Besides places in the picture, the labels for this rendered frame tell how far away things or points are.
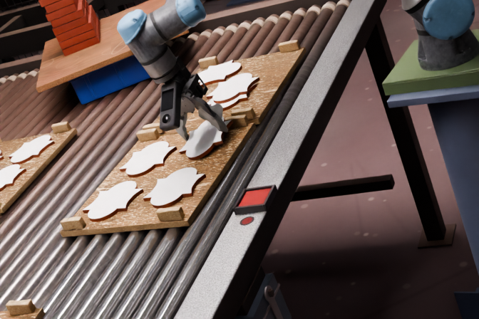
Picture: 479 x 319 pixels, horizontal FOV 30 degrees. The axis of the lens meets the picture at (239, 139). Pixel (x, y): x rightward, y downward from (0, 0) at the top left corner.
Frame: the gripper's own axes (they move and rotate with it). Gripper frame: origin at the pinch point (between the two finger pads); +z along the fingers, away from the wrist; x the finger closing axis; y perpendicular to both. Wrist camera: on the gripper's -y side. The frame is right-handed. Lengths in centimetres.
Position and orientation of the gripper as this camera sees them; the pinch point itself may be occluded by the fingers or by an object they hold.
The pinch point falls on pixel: (205, 137)
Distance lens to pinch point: 217.8
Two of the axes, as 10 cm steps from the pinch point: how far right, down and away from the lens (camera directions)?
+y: 3.0, -6.6, 6.9
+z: 5.0, 7.3, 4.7
